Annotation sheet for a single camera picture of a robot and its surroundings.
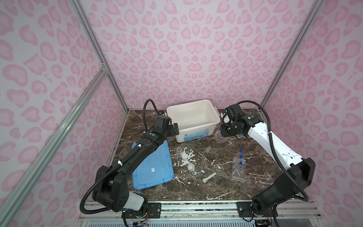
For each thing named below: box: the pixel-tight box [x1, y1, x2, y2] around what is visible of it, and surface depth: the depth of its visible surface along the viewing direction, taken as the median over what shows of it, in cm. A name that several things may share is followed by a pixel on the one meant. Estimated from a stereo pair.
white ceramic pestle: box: [202, 172, 217, 184], surface depth 85 cm
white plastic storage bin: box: [166, 99, 221, 143], surface depth 102 cm
